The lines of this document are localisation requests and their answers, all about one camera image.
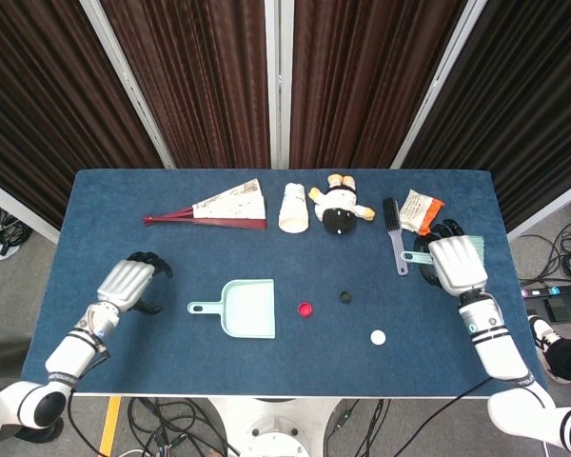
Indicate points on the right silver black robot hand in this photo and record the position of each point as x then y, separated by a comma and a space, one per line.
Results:
457, 262

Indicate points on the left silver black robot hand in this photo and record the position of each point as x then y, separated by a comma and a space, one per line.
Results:
124, 283

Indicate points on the mint green hand broom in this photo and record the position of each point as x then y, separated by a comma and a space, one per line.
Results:
421, 258

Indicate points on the black bottle cap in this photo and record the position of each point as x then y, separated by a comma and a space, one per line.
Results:
346, 297

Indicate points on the mint green dustpan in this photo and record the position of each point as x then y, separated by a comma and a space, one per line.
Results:
250, 309

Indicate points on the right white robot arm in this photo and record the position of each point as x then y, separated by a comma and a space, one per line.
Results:
497, 347

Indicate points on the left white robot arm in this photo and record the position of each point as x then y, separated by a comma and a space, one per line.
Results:
71, 352

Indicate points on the white bottle cap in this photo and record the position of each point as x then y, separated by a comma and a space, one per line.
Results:
378, 337

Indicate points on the red bottle cap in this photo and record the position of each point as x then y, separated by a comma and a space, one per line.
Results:
305, 309

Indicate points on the white orange snack packet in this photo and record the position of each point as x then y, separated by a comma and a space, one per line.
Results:
416, 209

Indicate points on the white black sneaker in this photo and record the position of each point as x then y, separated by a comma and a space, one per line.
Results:
542, 335

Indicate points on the black foot pedal unit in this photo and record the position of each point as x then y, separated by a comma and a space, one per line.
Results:
568, 308

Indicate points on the plush doll black head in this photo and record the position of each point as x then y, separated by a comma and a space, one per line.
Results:
340, 219

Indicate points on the paper folding fan red ribs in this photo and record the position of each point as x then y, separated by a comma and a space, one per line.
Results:
233, 207

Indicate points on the blue fabric table cover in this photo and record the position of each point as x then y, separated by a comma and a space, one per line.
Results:
266, 257

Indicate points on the white paper cup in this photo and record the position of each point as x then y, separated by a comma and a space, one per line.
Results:
293, 209

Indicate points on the brown curtain partition panel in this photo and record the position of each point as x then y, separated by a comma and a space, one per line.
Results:
371, 85
43, 95
518, 95
195, 85

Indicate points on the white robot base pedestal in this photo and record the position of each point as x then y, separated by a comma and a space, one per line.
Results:
276, 428

